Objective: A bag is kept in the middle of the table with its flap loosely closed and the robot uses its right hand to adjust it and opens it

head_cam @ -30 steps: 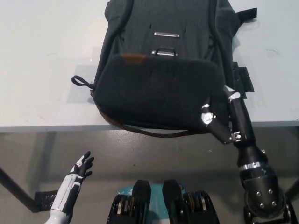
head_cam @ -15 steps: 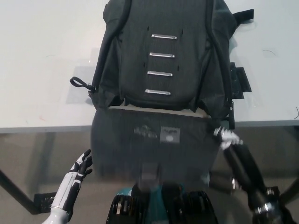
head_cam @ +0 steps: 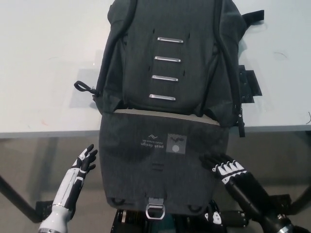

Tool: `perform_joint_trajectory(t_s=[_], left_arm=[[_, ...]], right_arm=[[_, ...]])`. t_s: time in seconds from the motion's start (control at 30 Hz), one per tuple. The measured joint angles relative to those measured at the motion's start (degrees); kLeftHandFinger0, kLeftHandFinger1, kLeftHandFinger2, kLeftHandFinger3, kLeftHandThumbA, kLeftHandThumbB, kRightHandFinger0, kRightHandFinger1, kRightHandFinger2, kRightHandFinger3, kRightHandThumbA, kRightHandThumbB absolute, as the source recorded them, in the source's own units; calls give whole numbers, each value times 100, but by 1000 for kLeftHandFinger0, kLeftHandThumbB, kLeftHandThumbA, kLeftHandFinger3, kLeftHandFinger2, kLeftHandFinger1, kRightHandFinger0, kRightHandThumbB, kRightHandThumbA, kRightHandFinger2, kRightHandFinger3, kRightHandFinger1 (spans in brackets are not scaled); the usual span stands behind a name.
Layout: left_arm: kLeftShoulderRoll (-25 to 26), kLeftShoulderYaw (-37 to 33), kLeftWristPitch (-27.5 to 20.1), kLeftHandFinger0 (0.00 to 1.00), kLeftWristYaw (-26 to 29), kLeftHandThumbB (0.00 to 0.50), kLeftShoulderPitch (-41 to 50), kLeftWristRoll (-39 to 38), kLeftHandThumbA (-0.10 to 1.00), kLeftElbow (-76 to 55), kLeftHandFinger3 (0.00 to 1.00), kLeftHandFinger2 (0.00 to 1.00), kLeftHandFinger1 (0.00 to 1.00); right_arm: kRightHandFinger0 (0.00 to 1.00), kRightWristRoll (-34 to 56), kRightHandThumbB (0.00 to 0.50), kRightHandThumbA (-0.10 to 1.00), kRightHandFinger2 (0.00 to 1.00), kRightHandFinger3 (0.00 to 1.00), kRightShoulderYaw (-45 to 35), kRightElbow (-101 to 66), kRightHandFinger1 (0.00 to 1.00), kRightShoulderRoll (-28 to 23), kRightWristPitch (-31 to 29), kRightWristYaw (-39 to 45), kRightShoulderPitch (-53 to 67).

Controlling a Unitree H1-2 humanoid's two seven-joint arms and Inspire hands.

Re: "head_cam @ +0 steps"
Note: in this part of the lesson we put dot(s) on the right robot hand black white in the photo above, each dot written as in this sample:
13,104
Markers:
245,191

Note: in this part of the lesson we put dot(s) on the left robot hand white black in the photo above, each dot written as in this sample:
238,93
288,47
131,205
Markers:
69,184

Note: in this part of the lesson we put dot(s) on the dark grey backpack brown trim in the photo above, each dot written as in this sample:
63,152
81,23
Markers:
165,102

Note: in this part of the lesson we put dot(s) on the black table leg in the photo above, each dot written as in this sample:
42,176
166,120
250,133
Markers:
301,196
17,199

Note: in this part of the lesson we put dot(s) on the black tape patch on table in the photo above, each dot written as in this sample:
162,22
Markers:
249,85

